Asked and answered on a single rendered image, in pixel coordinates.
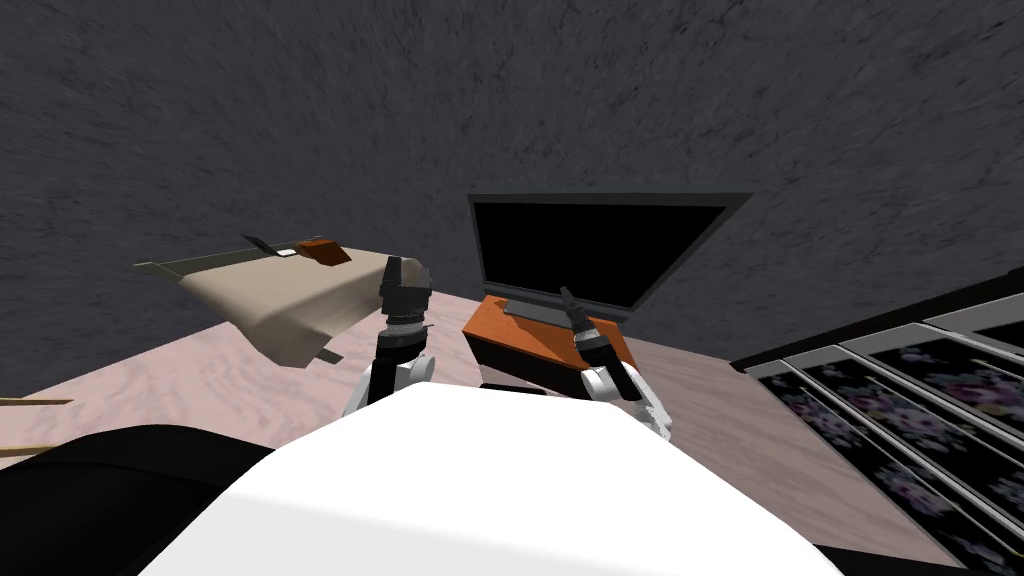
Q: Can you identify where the brown box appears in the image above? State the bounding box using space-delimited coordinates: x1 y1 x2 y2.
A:
296 236 353 269

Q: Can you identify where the orange and black television stand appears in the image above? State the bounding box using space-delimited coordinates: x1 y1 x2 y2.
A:
461 293 641 402

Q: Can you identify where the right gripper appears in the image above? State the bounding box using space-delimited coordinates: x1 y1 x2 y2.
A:
557 285 598 339

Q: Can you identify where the black and white flat device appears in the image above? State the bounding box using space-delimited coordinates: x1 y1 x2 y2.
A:
241 234 298 260

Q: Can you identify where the table with beige cloth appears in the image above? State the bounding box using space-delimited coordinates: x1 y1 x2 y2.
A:
133 236 426 370

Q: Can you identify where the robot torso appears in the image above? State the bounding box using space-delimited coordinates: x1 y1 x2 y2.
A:
137 381 848 576

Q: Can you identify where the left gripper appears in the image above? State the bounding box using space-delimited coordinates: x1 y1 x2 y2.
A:
378 255 435 324

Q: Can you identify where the black flat screen television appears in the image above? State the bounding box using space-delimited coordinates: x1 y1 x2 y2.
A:
467 191 754 330

